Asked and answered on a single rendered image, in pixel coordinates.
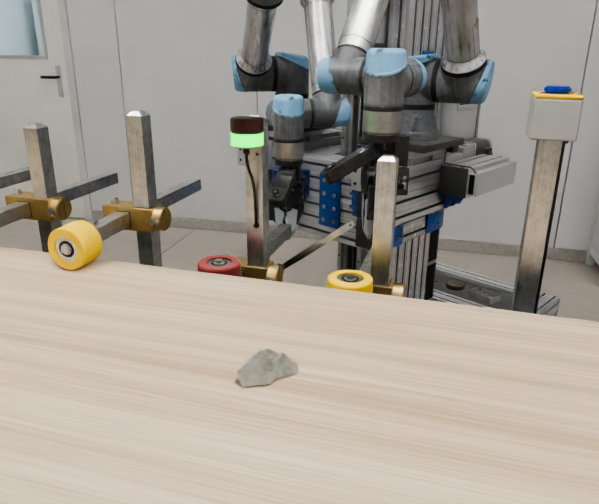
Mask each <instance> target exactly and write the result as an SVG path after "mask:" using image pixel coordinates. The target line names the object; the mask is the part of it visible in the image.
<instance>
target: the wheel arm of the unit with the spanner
mask: <svg viewBox="0 0 599 504"><path fill-rule="evenodd" d="M290 236H291V224H282V223H280V224H279V225H278V226H277V227H276V228H275V229H274V230H272V231H271V232H270V233H269V257H270V256H271V255H272V254H273V253H274V252H275V251H276V250H277V249H278V248H279V247H280V246H281V245H282V244H283V243H284V242H285V241H286V240H287V239H288V238H289V237H290Z"/></svg>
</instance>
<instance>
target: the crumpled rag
mask: <svg viewBox="0 0 599 504"><path fill-rule="evenodd" d="M245 363H246V364H245V365H243V366H242V367H241V368H240V369H239V370H238V371H237V374H238V378H237V379H236V381H238V380H239V381H240V383H241V385H242V386H243V387H244V388H245V387H246V386H248V387H249V386H250V387H251V386H255V385H261V384H262V385H265V386H266V385H268V384H272V382H274V381H275V380H274V379H275V378H276V379H277V378H279V377H283V376H284V377H286V376H292V375H294V374H296V373H298V372H299V368H298V365H297V363H298V362H296V361H291V360H290V359H289V358H288V357H287V356H286V354H284V353H283V352H282V353H280V354H278V353H276V352H275V351H273V350H271V349H268V348H264V349H262V350H259V351H258V352H257V353H255V354H253V355H252V356H251V357H250V358H248V359H247V360H246V361H245ZM273 380H274V381H273Z"/></svg>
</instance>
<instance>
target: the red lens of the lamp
mask: <svg viewBox="0 0 599 504"><path fill-rule="evenodd" d="M230 131H231V132H236V133H258V132H263V131H264V118H262V119H257V120H236V119H232V117H231V118H230Z"/></svg>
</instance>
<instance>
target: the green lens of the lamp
mask: <svg viewBox="0 0 599 504"><path fill-rule="evenodd" d="M230 140H231V146H234V147H259V146H263V145H264V132H263V133H260V134H252V135H241V134H233V133H231V132H230Z"/></svg>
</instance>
